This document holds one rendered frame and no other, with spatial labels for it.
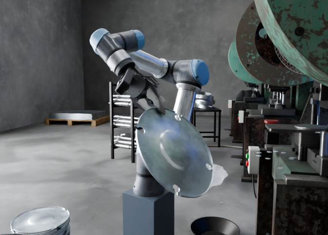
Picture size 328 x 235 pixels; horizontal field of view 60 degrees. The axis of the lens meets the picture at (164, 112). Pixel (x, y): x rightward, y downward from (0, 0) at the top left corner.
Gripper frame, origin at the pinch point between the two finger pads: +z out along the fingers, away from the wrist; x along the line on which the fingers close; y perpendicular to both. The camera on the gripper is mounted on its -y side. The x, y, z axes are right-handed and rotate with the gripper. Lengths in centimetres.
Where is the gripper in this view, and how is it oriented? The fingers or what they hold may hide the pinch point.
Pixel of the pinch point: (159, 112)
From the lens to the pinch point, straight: 86.8
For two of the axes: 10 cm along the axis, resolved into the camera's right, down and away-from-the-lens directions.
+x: -6.3, 6.7, 4.0
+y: 4.5, -1.1, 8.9
